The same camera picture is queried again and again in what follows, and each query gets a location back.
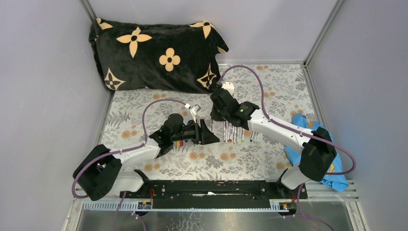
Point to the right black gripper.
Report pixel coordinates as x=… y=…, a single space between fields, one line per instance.
x=214 y=116

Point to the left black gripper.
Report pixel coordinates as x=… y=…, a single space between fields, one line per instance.
x=202 y=134

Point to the brown marker pen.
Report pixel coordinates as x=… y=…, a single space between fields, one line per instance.
x=224 y=131

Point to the yellow cap marker pen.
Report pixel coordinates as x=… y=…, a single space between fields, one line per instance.
x=226 y=132

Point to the dark green end marker pen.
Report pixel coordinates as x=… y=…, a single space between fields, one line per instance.
x=237 y=135

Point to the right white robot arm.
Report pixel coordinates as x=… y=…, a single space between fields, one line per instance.
x=287 y=134

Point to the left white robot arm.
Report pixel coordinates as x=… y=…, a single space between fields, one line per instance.
x=103 y=170

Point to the floral table mat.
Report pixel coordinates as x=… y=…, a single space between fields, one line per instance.
x=281 y=88

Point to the black pillow with beige flowers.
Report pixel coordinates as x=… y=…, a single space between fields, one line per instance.
x=160 y=57

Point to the blue cloth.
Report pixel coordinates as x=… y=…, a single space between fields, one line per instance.
x=319 y=161

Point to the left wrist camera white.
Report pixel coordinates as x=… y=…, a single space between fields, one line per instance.
x=194 y=110

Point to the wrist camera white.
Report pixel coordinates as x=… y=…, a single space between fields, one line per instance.
x=229 y=86
x=194 y=110

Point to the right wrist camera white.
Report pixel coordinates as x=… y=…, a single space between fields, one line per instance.
x=229 y=86

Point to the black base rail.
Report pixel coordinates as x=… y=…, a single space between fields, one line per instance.
x=213 y=194

